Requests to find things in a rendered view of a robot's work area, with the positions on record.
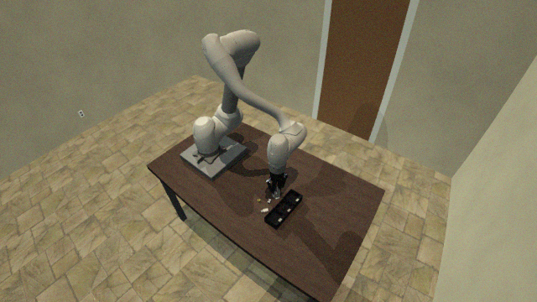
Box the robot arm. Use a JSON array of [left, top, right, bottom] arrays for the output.
[[193, 29, 307, 174]]

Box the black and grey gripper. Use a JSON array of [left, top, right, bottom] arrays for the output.
[[265, 172, 288, 198]]

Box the black rack of bins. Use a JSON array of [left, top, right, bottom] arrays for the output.
[[264, 189, 303, 230]]

